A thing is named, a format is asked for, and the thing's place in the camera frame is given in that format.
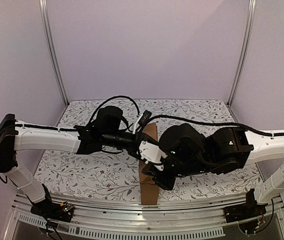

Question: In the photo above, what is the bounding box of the brown cardboard box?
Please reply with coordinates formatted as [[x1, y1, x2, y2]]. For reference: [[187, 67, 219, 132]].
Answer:
[[139, 123, 159, 206]]

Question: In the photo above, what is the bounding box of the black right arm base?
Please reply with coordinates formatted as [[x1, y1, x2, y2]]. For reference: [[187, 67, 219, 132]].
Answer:
[[223, 189, 267, 235]]

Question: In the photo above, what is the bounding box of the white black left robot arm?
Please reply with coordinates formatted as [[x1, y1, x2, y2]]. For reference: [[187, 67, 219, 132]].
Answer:
[[0, 106, 165, 217]]

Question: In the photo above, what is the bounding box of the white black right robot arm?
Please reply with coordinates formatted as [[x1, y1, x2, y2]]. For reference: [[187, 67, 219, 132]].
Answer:
[[139, 123, 284, 218]]

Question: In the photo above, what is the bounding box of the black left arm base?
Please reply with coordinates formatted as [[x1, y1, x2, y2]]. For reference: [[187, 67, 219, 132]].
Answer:
[[30, 184, 75, 223]]

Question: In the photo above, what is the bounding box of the floral patterned table mat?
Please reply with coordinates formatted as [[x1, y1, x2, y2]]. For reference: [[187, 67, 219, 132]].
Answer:
[[34, 98, 262, 203]]

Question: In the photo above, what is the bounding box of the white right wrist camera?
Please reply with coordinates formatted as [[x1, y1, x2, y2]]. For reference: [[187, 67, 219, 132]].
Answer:
[[139, 141, 168, 171]]

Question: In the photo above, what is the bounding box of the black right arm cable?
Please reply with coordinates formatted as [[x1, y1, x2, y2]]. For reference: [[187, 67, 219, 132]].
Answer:
[[149, 114, 284, 137]]

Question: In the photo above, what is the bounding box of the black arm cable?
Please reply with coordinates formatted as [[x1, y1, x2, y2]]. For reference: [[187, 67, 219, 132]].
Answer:
[[89, 95, 140, 126], [149, 114, 284, 137]]

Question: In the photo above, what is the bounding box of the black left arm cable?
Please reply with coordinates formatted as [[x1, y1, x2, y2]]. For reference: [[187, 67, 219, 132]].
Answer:
[[89, 95, 140, 126]]

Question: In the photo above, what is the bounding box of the front aluminium rail frame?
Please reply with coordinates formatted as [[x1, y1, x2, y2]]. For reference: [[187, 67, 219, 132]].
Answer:
[[3, 193, 284, 240]]

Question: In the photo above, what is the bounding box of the left rear aluminium frame post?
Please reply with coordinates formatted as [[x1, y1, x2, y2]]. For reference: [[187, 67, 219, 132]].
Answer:
[[39, 0, 69, 107]]

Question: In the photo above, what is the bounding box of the aluminium frame post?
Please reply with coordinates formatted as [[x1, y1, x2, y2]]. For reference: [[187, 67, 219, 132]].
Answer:
[[227, 0, 257, 108], [39, 0, 69, 107]]

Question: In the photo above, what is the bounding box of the right rear aluminium frame post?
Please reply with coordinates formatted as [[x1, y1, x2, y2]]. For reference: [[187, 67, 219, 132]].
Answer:
[[227, 0, 257, 108]]

